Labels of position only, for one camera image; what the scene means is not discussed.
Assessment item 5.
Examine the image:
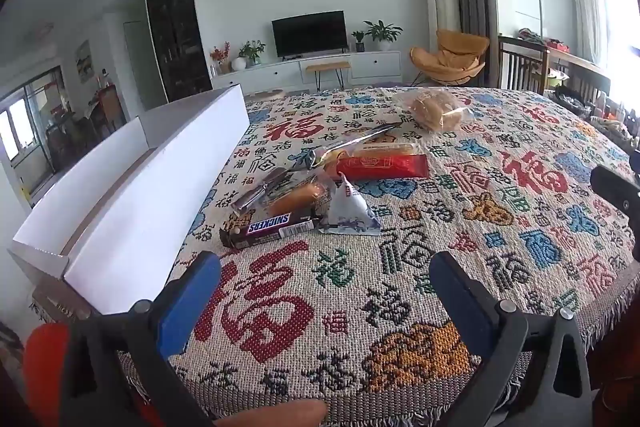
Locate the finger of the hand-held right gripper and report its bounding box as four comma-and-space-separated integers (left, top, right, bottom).
590, 164, 640, 264

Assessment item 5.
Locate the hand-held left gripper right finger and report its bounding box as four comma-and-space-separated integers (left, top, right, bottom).
429, 251, 593, 427

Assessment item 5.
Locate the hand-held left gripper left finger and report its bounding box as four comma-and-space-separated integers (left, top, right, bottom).
60, 251, 223, 427

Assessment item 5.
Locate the brown chocolate bar packet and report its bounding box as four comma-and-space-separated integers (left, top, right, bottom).
219, 212, 323, 250

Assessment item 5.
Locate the white cardboard box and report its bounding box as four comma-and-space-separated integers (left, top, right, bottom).
7, 84, 251, 315

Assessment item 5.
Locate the triangular white blue packet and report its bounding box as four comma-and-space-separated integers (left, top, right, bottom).
317, 174, 383, 237

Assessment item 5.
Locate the clear sausage bread packet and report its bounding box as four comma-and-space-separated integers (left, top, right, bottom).
231, 169, 341, 220

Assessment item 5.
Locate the red snack packet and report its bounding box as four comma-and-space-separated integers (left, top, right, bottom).
334, 153, 430, 180

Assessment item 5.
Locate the long clear bread packet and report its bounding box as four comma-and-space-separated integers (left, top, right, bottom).
287, 122, 416, 170

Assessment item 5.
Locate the clear bag of toast bread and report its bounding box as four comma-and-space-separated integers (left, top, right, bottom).
404, 88, 476, 134

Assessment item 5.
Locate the dark basket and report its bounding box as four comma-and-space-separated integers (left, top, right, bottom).
552, 84, 598, 118

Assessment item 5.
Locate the printed woven blanket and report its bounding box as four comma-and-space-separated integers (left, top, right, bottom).
30, 84, 640, 427

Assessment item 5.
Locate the person's bare leg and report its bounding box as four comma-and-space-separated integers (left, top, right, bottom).
235, 399, 329, 427

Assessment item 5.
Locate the person's orange clothing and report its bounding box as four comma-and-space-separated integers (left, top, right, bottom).
22, 322, 166, 427

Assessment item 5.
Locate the orange lounge chair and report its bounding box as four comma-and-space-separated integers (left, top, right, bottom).
410, 29, 491, 88

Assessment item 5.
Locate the red flower arrangement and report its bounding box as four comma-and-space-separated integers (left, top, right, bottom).
210, 42, 232, 75

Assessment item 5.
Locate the white television cabinet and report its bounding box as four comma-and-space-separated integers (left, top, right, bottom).
211, 50, 402, 90

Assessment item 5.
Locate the white standing air conditioner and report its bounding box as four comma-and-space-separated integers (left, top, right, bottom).
421, 0, 462, 52

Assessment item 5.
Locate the leafy potted plant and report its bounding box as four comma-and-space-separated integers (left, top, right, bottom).
241, 40, 267, 68

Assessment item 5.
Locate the dark glass display cabinet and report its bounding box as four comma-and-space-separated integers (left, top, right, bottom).
144, 0, 213, 104

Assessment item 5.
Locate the wooden stool with metal legs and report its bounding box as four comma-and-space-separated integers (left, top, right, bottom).
305, 61, 352, 92

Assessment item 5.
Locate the large green potted plant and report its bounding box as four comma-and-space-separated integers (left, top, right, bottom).
363, 20, 404, 52

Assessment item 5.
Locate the black television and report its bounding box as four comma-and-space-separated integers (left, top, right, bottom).
271, 10, 347, 58

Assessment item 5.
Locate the framed wall picture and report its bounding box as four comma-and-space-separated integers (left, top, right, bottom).
75, 39, 96, 82

